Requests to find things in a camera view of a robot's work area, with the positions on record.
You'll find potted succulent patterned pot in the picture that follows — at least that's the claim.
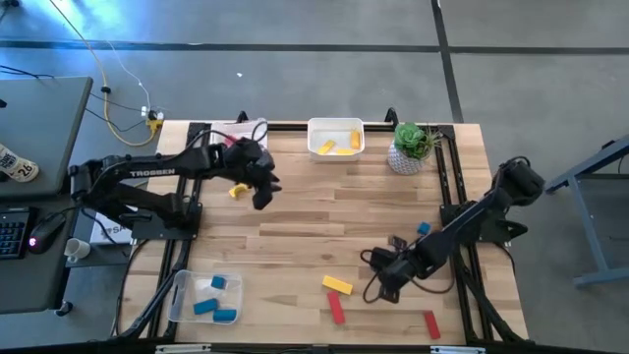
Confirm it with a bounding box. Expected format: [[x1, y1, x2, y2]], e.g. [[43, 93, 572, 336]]
[[386, 121, 443, 177]]

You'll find grey desk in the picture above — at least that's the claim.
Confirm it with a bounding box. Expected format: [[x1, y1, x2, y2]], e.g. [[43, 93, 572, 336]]
[[0, 76, 94, 199]]

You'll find white cable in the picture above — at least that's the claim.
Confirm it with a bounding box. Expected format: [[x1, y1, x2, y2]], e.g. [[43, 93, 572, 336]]
[[105, 40, 151, 114]]

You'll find black cable beside table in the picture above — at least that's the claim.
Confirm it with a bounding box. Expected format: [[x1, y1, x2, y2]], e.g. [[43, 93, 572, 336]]
[[111, 238, 148, 340]]

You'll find white item printed 26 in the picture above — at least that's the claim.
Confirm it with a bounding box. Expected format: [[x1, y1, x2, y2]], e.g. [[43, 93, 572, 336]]
[[0, 143, 40, 184]]

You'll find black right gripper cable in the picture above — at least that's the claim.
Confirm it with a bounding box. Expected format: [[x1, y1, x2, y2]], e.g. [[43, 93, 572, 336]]
[[360, 248, 456, 305]]

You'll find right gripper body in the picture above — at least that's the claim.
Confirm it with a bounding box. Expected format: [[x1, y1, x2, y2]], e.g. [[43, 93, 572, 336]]
[[377, 243, 436, 291]]

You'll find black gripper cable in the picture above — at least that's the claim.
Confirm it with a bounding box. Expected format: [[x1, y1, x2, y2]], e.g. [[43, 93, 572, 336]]
[[186, 119, 270, 148], [360, 248, 456, 305]]

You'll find blue rectangular block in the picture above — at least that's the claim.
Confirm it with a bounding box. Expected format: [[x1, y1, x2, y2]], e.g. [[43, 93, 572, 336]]
[[193, 298, 220, 317]]

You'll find grey steel table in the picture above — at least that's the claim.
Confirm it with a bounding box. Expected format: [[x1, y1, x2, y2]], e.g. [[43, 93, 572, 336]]
[[542, 133, 629, 289]]

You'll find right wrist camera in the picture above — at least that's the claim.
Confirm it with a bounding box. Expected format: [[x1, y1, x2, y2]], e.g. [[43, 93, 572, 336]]
[[369, 247, 395, 270]]

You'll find white printed box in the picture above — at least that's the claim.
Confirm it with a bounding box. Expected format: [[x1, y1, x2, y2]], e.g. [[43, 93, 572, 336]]
[[88, 215, 135, 246]]

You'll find black floor cable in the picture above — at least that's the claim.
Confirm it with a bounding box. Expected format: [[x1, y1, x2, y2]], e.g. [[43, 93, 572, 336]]
[[0, 63, 55, 81], [84, 90, 148, 134]]

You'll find white plastic bin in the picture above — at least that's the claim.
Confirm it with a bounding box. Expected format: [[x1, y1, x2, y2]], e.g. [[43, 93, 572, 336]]
[[209, 117, 269, 163], [307, 116, 366, 163]]

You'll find black computer mouse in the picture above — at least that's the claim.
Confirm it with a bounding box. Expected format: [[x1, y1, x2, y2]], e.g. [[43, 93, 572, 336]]
[[27, 211, 68, 256]]

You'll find black aluminium table frame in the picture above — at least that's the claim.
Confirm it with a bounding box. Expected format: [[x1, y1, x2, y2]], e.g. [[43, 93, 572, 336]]
[[115, 106, 530, 345]]

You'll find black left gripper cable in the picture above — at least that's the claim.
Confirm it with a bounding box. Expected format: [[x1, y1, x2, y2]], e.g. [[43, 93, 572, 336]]
[[186, 119, 270, 148]]

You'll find dark desk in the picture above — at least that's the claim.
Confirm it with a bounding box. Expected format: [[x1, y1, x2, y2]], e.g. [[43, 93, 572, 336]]
[[0, 194, 83, 316]]

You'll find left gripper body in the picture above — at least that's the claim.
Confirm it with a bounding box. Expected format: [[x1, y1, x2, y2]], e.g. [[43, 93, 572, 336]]
[[223, 139, 276, 188]]

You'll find black keyboard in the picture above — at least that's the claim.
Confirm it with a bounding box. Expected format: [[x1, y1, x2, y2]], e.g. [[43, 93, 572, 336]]
[[0, 206, 31, 261]]

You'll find long yellow block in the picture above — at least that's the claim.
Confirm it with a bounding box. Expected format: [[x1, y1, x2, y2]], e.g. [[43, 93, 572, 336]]
[[321, 274, 355, 297]]

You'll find yellow cable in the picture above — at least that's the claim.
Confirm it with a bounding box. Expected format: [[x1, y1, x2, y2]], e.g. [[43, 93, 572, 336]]
[[47, 0, 163, 148]]

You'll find clear plastic bin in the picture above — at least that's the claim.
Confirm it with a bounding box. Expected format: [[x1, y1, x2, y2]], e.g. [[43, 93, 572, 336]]
[[166, 268, 244, 325]]

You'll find silver bracket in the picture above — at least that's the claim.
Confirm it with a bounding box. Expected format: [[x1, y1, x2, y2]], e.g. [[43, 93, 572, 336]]
[[154, 343, 212, 354], [429, 345, 486, 354]]

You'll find white cup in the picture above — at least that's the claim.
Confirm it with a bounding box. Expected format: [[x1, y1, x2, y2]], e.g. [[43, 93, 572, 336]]
[[63, 237, 92, 265]]

